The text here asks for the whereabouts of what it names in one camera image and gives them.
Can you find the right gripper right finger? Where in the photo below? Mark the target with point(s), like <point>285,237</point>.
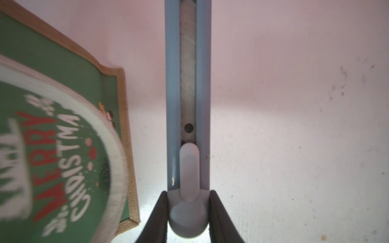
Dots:
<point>222,229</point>

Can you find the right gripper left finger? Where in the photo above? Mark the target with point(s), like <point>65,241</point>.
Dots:
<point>155,230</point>

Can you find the grey utility knife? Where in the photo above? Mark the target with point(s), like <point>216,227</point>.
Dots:
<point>188,100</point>

